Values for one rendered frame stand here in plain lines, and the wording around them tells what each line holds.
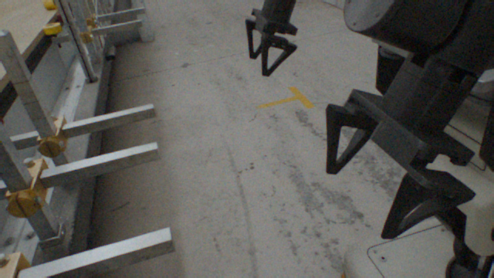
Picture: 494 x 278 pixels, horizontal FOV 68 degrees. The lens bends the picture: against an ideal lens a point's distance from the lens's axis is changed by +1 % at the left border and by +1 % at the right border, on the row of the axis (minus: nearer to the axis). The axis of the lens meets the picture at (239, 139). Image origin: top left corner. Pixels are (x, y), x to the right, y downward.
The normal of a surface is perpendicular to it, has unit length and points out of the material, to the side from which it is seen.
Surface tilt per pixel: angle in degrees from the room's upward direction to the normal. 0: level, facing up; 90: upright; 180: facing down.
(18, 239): 0
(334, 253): 0
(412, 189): 83
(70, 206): 0
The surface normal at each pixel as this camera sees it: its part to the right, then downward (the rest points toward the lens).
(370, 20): -0.91, -0.18
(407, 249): -0.14, -0.84
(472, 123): -0.62, -0.58
